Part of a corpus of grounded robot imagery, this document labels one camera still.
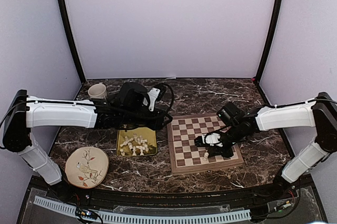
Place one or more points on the white chess king piece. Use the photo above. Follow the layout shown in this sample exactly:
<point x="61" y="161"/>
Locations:
<point x="206" y="157"/>

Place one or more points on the right black frame post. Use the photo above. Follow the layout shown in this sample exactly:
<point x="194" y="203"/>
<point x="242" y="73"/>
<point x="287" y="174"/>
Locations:
<point x="269" y="39"/>

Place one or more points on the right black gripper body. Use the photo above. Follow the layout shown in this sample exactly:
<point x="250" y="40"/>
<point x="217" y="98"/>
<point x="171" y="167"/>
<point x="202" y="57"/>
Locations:
<point x="235" y="134"/>

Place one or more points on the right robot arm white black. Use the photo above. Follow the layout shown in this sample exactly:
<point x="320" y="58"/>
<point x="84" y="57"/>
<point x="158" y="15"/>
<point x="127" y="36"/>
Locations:
<point x="318" y="113"/>

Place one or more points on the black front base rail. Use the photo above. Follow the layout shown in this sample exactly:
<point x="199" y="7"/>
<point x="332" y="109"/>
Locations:
<point x="202" y="189"/>

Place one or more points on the round bird painted plate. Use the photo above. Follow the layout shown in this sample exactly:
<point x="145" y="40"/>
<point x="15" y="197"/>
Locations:
<point x="87" y="167"/>

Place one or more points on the cream ceramic mug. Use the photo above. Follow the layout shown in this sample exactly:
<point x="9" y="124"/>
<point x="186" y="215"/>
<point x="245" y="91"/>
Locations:
<point x="97" y="91"/>

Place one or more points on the grey slotted cable duct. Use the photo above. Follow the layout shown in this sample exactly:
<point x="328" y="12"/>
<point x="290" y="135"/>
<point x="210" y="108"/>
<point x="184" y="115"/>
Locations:
<point x="142" y="215"/>

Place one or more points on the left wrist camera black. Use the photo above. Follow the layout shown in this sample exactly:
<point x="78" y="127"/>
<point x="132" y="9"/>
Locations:
<point x="132" y="95"/>

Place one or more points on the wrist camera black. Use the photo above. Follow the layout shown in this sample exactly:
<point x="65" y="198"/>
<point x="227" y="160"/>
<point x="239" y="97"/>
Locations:
<point x="132" y="95"/>
<point x="230" y="114"/>

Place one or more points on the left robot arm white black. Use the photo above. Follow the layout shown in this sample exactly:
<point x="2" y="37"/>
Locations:
<point x="27" y="112"/>

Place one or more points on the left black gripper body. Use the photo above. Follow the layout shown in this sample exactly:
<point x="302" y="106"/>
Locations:
<point x="132" y="116"/>

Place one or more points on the left black frame post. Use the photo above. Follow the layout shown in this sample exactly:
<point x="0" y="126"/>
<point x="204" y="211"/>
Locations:
<point x="70" y="40"/>

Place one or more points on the gold metal tray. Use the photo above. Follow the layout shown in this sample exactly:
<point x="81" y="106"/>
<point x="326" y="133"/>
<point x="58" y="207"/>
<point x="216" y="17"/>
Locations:
<point x="136" y="143"/>

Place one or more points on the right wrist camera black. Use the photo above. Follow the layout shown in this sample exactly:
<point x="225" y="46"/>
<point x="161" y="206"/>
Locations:
<point x="230" y="114"/>

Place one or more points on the black frame post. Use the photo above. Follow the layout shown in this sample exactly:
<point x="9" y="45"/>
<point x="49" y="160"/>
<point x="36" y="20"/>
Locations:
<point x="269" y="39"/>
<point x="70" y="40"/>

